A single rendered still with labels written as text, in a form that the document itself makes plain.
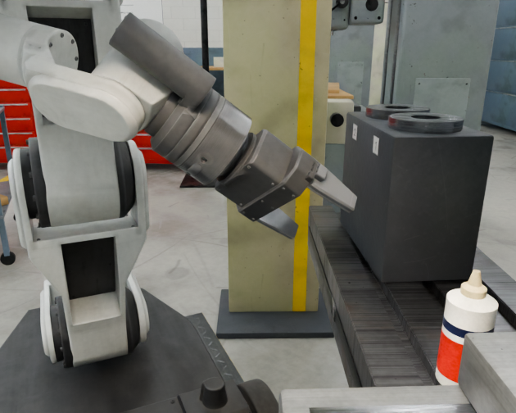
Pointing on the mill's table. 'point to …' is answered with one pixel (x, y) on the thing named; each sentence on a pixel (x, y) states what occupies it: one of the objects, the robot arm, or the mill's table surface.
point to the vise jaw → (498, 371)
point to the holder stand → (414, 191)
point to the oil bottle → (463, 324)
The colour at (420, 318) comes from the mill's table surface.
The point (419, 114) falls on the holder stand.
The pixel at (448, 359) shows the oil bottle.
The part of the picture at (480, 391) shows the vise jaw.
